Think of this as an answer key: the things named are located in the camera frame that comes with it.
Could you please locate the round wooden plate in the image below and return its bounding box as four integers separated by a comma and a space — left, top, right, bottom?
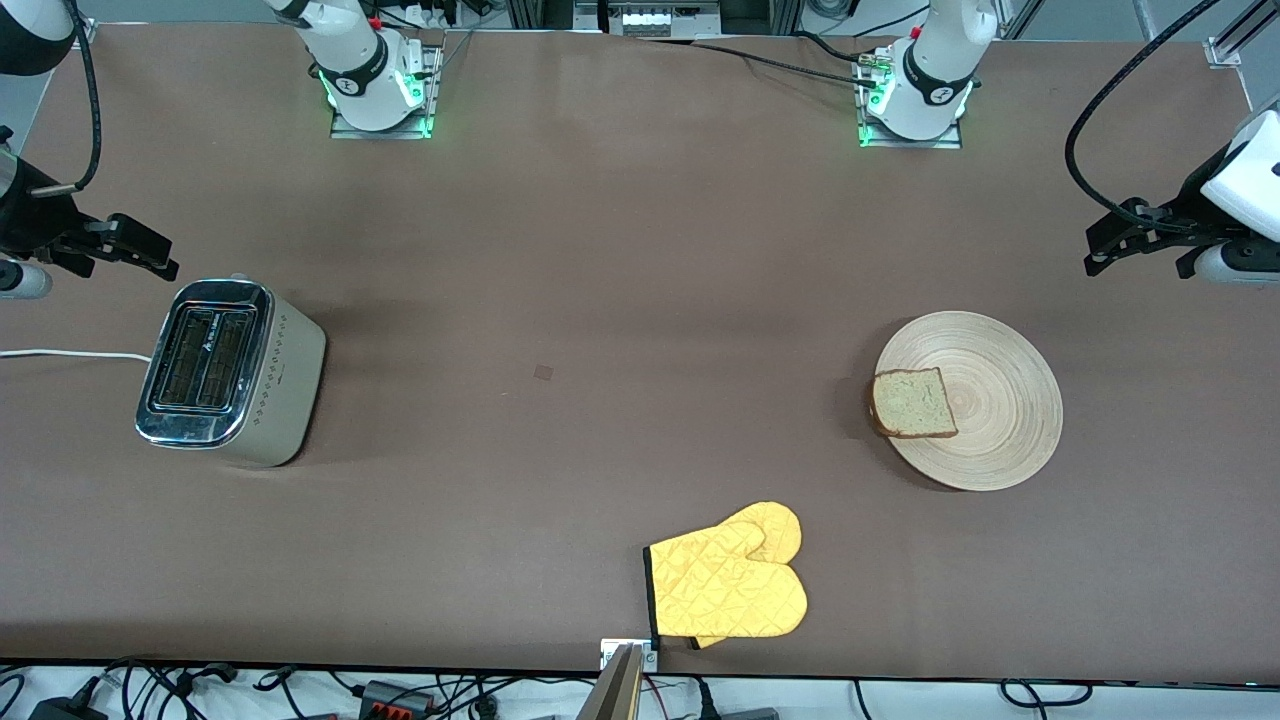
875, 311, 1064, 492

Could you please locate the brown bread slice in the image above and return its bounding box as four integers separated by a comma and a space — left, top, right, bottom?
870, 367, 959, 440

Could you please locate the chrome and beige toaster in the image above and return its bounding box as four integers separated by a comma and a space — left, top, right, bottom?
135, 273, 328, 469

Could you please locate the black power adapter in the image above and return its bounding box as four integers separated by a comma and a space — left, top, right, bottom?
28, 695, 109, 720

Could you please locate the red and black connector block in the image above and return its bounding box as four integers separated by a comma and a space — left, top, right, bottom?
358, 680, 434, 717

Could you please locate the yellow quilted oven mitt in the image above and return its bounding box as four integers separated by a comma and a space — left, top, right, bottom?
643, 501, 808, 650

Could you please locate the grey electrical box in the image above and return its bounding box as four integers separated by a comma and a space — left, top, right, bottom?
606, 0, 723, 37

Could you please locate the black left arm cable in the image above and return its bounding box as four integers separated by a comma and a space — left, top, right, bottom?
1064, 0, 1226, 237

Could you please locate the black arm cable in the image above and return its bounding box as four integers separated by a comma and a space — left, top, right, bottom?
30, 0, 105, 195
1064, 0, 1226, 237

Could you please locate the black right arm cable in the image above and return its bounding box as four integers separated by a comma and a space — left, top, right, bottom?
30, 0, 105, 195

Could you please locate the white toaster power cord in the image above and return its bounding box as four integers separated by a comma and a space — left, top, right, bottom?
0, 348, 153, 365

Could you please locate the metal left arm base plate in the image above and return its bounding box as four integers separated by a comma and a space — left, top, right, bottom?
857, 50, 964, 151

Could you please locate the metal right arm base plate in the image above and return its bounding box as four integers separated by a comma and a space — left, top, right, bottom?
330, 45, 439, 140

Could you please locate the short black table cable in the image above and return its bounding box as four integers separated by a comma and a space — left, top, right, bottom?
795, 30, 871, 67

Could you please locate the long black table cable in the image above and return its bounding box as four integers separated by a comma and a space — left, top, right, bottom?
690, 40, 883, 88

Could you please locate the black looped floor cable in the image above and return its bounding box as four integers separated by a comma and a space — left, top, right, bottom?
1002, 679, 1093, 709

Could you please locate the small metal table bracket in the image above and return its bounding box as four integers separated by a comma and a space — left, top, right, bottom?
600, 638, 660, 672

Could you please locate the aluminium camera mount profile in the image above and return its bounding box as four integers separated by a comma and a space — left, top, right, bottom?
578, 643, 644, 720

